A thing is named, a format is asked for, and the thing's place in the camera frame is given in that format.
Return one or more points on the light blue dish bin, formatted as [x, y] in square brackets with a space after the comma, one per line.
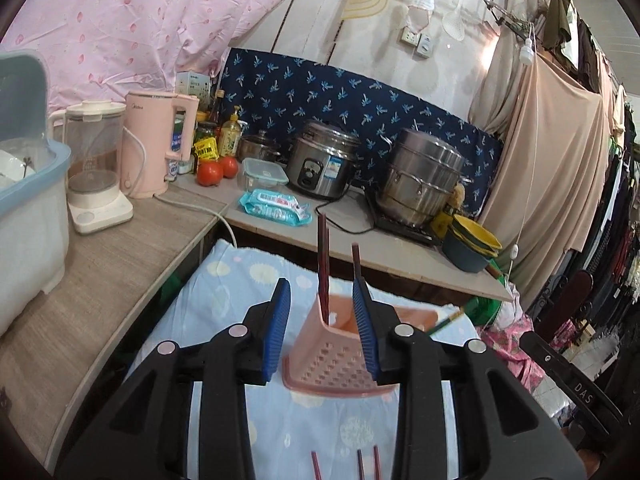
[30, 240]

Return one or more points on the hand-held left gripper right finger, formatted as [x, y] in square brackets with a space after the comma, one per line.
[365, 330]

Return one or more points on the white hanging skimmer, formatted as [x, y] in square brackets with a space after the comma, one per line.
[455, 22]

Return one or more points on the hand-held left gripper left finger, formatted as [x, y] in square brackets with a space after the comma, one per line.
[277, 330]

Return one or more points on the row of hanging clothes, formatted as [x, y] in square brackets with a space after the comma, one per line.
[620, 210]

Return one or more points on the light blue printed tablecloth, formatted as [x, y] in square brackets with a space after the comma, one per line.
[310, 425]

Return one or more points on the yellow oil bottle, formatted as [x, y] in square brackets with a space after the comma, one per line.
[230, 135]

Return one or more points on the white light bulb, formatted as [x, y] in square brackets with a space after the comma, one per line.
[526, 52]

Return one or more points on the pink perforated utensil holder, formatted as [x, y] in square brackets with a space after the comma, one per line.
[330, 360]

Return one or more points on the red tomato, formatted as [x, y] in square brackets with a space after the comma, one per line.
[230, 166]
[210, 173]

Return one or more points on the green basin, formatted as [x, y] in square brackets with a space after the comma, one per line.
[487, 310]

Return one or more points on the jar with yellow label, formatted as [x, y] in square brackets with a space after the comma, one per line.
[206, 147]

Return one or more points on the dark maroon chopstick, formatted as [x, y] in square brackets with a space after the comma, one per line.
[356, 260]
[321, 260]
[360, 466]
[328, 250]

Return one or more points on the white wall socket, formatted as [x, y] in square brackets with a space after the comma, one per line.
[409, 37]

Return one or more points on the steel rice cooker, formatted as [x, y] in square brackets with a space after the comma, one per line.
[320, 165]

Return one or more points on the yellow packet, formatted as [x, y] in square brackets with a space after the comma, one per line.
[442, 224]

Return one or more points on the navy printed cloth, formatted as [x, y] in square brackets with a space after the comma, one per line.
[350, 95]

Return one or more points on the dark blue bowl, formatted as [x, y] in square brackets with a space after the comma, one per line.
[465, 257]

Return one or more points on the small steel lidded pot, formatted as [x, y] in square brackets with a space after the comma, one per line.
[257, 147]

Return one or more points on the black induction cooker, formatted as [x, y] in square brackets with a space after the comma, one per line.
[400, 227]

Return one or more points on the wooden counter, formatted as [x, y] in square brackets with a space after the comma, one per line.
[125, 260]

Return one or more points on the blue wet wipes pack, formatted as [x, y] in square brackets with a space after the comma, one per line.
[275, 207]

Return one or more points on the white hanging cloth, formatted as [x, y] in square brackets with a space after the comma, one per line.
[420, 2]

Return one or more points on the white green carton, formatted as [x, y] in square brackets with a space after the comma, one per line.
[192, 85]

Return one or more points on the clear plastic food container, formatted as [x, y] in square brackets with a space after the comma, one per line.
[265, 175]

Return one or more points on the pink printed curtain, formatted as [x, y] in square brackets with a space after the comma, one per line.
[150, 25]

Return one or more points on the white wall dial switch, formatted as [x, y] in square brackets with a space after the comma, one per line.
[425, 46]

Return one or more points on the beige curtain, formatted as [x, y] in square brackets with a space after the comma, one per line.
[550, 160]

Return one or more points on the pink floral cloth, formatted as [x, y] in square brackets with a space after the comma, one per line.
[510, 355]

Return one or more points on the steel steamer pot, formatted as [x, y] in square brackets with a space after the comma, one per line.
[420, 180]

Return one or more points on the brown lumpy object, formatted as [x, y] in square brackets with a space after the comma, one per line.
[458, 196]

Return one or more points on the yellow bowl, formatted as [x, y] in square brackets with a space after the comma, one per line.
[477, 235]

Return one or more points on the pink electric kettle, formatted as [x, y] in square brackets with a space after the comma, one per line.
[150, 150]

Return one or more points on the dark sauce bottle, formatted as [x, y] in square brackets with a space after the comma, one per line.
[216, 107]

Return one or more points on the red chopstick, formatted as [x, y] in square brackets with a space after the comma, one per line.
[315, 467]
[378, 465]

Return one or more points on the green chopstick gold band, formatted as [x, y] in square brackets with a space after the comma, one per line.
[445, 321]

